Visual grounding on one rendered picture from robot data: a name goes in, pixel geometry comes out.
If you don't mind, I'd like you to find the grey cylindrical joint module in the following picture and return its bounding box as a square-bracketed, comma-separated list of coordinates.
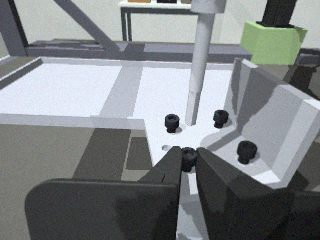
[176, 200, 209, 240]

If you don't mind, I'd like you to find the white shallow tray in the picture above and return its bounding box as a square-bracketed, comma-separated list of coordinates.
[0, 57, 233, 130]

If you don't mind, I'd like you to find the white square plate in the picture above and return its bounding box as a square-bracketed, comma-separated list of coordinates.
[144, 58, 320, 189]

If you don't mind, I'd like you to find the black socket-head screw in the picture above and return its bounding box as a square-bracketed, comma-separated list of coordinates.
[237, 141, 258, 165]
[164, 114, 180, 133]
[213, 110, 229, 129]
[181, 147, 197, 172]

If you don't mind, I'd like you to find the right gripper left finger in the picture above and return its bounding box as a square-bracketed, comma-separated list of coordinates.
[24, 146, 183, 240]

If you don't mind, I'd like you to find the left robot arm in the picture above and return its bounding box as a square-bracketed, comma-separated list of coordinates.
[255, 0, 297, 28]

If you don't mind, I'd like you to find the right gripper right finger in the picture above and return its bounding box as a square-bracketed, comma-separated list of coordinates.
[195, 147, 320, 240]

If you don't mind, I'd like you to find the blue electric screwdriver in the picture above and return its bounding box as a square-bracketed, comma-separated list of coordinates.
[185, 0, 227, 126]

